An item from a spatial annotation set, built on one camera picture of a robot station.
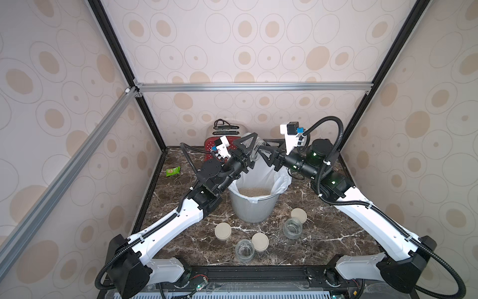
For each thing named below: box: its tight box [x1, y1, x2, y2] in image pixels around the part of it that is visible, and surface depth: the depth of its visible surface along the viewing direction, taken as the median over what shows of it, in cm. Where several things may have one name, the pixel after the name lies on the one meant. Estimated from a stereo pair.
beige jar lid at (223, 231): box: [214, 221, 233, 242], surface depth 87 cm
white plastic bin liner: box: [228, 157, 293, 204], surface depth 72 cm
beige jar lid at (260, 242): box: [251, 232, 270, 253], surface depth 83 cm
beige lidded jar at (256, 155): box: [250, 137, 267, 162], surface depth 58 cm
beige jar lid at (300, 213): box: [290, 207, 308, 224], surface depth 92 cm
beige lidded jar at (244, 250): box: [235, 239, 256, 263], surface depth 82 cm
